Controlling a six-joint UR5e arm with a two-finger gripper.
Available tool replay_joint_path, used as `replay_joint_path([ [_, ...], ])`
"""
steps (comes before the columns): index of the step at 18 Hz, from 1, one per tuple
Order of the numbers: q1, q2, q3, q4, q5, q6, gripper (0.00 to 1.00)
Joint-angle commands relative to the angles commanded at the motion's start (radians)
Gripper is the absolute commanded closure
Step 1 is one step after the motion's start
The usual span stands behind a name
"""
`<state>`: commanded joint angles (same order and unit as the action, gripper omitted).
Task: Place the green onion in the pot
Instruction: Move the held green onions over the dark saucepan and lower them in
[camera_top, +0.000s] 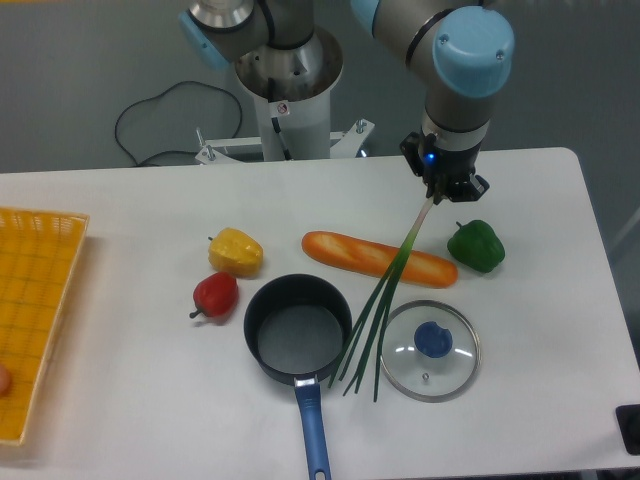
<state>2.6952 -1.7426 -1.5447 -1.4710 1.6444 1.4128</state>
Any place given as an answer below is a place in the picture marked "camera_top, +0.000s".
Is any green onion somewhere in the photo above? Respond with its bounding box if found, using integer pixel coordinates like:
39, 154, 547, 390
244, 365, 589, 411
328, 198, 434, 396

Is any yellow woven basket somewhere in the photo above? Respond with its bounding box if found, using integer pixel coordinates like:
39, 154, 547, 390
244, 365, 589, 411
1, 207, 90, 446

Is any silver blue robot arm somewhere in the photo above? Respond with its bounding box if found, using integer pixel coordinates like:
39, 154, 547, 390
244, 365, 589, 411
179, 1, 515, 202

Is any red bell pepper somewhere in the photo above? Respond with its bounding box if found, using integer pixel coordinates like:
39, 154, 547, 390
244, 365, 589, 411
189, 272, 239, 325

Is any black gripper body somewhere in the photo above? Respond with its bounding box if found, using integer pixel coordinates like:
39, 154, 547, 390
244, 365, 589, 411
400, 124, 489, 202

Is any glass lid blue knob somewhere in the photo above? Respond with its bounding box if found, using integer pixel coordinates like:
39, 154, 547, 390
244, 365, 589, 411
379, 300, 481, 403

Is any yellow bell pepper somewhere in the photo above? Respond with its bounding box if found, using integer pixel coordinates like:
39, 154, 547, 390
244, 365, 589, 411
208, 228, 264, 278

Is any black pot blue handle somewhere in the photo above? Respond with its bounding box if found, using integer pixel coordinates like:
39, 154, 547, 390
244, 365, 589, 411
244, 274, 352, 479

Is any orange baguette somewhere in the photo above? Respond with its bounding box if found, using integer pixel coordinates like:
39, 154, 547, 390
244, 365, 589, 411
301, 231, 459, 288

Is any green bell pepper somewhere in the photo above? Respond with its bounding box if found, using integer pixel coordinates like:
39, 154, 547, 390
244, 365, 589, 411
447, 220, 506, 273

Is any black cable on floor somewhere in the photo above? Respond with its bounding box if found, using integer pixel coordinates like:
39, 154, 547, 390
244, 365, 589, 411
114, 80, 244, 167

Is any black device at table edge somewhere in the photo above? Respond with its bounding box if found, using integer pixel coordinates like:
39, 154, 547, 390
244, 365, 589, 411
615, 404, 640, 456

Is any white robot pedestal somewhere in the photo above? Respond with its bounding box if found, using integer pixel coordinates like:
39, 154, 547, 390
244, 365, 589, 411
195, 27, 375, 164

